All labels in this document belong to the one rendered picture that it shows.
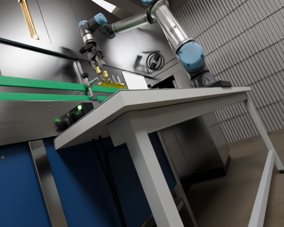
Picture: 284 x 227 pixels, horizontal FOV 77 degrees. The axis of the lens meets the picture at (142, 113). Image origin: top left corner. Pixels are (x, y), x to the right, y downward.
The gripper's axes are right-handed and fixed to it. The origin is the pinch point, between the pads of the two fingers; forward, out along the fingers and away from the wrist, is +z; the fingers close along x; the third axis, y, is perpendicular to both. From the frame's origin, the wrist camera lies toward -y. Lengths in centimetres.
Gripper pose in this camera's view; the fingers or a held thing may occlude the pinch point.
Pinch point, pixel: (98, 69)
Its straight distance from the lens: 121.1
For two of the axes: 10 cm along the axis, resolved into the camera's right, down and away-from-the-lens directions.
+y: 5.1, -0.6, 8.6
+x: -7.8, 3.9, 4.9
